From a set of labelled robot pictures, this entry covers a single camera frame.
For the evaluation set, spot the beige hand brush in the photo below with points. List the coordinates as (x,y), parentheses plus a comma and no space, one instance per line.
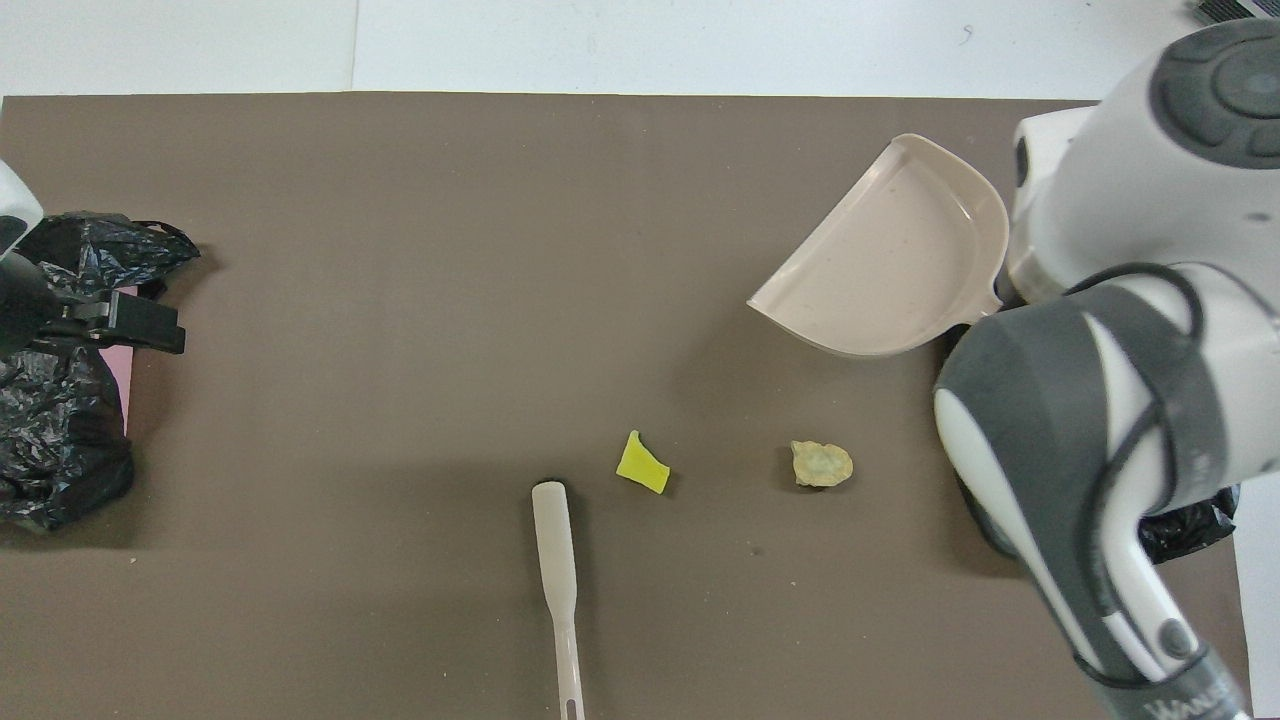
(555,540)

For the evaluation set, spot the dark ribbed device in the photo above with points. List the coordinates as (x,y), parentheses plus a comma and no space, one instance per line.
(1225,8)

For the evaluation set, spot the pale cracker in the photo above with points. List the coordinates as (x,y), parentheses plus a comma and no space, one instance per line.
(820,464)

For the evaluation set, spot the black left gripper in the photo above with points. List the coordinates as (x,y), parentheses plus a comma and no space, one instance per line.
(25,310)

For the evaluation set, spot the small yellow sponge piece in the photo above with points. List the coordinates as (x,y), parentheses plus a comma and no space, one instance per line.
(643,466)

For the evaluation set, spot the brown table mat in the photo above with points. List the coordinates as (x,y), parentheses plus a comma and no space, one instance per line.
(400,450)

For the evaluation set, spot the pink bin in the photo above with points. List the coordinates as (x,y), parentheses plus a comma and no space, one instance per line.
(117,380)

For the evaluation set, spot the beige dustpan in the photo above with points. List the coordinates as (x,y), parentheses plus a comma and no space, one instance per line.
(890,270)

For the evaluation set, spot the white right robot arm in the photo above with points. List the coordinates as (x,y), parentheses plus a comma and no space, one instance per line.
(1150,200)

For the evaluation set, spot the black bag over pink bin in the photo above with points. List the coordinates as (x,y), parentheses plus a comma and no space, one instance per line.
(60,450)

